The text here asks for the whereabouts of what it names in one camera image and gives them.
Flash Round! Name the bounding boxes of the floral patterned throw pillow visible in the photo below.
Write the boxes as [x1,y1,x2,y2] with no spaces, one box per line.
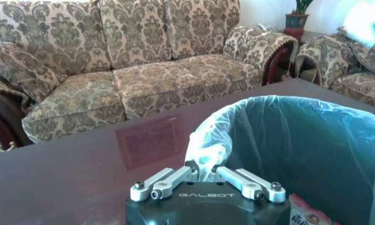
[0,41,68,104]

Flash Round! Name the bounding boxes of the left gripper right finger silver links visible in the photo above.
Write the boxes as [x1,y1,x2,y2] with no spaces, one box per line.
[208,165,286,203]

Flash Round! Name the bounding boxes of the trash bin with blue liner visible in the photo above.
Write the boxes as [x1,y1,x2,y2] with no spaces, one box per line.
[186,95,375,225]

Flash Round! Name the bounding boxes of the red snack wrapper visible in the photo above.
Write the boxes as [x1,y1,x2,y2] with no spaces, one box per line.
[287,193,343,225]

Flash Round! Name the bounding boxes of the floral armchair cushion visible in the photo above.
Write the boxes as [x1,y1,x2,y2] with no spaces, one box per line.
[337,26,375,78]

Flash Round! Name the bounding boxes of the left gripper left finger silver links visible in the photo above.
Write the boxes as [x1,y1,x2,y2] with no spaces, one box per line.
[130,160,207,203]

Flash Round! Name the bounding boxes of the floral patterned three-seat sofa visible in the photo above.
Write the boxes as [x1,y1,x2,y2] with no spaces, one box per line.
[0,0,299,147]

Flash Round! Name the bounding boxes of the potted green plant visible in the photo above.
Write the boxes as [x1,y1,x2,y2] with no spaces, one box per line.
[283,0,315,43]

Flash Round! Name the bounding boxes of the floral patterned armchair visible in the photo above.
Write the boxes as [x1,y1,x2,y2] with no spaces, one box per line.
[295,26,375,111]

